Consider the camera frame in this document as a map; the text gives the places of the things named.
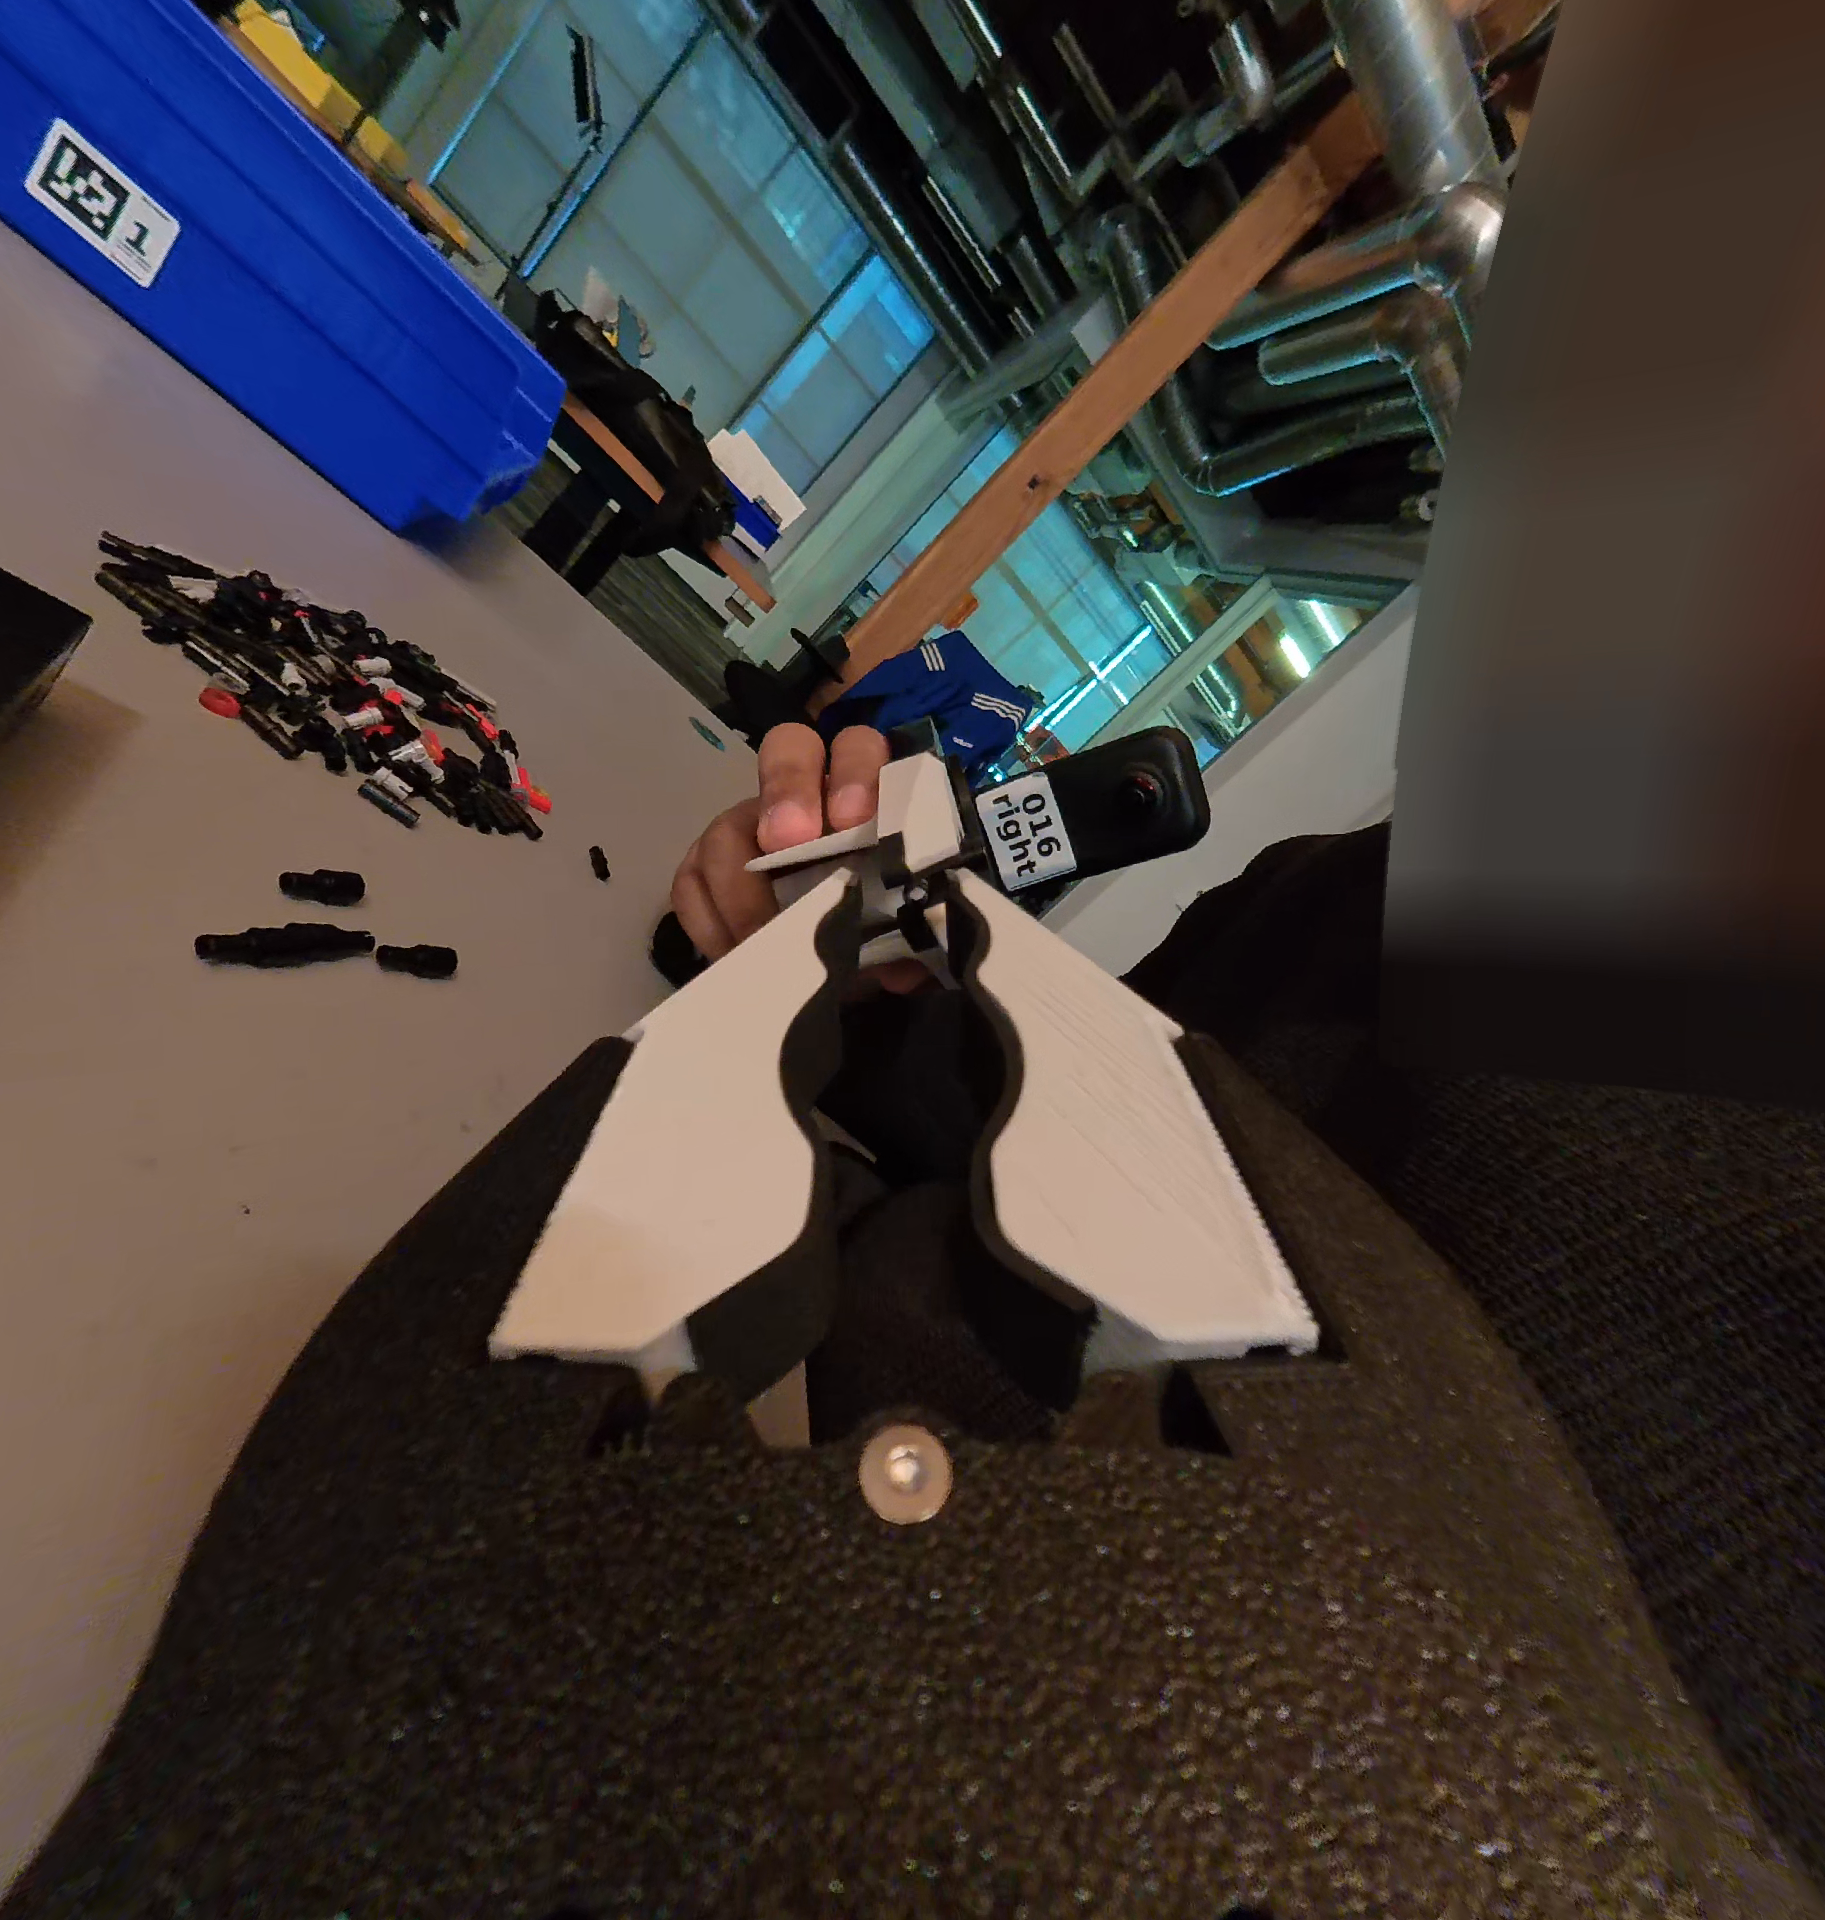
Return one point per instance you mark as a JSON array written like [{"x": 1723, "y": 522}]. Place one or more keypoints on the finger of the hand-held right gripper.
[
  {"x": 905, "y": 948},
  {"x": 928, "y": 817}
]

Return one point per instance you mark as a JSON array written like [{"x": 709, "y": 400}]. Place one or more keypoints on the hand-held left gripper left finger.
[{"x": 658, "y": 1184}]

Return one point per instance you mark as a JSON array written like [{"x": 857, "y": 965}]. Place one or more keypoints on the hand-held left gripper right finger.
[{"x": 1153, "y": 1184}]

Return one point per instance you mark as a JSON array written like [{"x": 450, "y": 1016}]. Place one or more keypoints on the pile of small plastic pins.
[{"x": 328, "y": 693}]

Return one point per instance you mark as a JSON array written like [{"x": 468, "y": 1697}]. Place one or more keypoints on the person's right forearm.
[{"x": 1255, "y": 944}]

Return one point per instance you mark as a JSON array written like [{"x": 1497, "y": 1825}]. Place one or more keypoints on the person's right hand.
[{"x": 791, "y": 793}]

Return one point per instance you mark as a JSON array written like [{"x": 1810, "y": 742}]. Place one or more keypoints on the blue striped jacket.
[{"x": 928, "y": 697}]

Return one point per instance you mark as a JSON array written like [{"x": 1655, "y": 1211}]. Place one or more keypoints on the black office chair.
[{"x": 770, "y": 697}]

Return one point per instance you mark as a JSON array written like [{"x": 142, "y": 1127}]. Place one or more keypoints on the wooden background desk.
[{"x": 742, "y": 573}]

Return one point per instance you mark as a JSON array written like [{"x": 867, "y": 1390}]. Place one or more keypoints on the wooden ceiling beam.
[{"x": 1122, "y": 389}]

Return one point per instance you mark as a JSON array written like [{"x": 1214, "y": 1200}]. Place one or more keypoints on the long black joined pin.
[{"x": 285, "y": 942}]

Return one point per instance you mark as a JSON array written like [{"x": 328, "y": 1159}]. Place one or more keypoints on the short black stubby pin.
[{"x": 318, "y": 884}]

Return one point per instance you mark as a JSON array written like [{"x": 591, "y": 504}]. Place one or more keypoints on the black backpack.
[{"x": 630, "y": 420}]

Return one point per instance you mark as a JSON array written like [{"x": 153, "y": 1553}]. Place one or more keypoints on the blue storage bin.
[{"x": 253, "y": 226}]

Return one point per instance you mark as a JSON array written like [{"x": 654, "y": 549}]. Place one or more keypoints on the silver ventilation duct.
[{"x": 1395, "y": 88}]

